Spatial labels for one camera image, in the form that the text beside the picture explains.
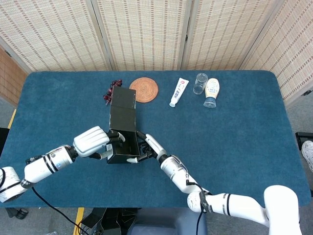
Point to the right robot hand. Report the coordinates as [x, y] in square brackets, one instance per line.
[156, 148]

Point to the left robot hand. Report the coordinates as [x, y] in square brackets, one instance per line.
[90, 140]

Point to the black cardboard box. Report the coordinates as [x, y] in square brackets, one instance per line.
[122, 117]

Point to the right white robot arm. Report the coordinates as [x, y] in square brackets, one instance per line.
[176, 171]

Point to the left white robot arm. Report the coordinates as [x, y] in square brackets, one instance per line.
[44, 166]

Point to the blue carpeted table surface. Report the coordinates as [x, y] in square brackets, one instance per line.
[61, 110]

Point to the dark red grape bunch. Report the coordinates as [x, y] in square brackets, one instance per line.
[107, 96]

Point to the round woven orange coaster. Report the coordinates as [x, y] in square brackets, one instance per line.
[146, 89]

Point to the white toothpaste tube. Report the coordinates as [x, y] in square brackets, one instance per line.
[178, 91]

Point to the blue grey seat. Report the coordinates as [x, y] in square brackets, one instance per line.
[171, 222]

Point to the clear drinking glass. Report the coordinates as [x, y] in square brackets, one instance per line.
[200, 84]

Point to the cream squeeze sauce bottle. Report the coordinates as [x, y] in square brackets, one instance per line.
[211, 90]

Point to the black cartons on floor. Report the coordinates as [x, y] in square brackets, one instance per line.
[110, 220]

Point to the black furniture piece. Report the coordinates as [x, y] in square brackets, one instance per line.
[3, 142]

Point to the black caster wheel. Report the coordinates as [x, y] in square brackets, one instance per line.
[20, 213]

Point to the brown woven screen panel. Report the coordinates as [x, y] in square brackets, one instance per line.
[9, 78]

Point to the beige woven folding screen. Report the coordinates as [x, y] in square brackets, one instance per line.
[144, 34]

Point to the white sneaker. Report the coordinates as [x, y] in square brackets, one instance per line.
[308, 151]

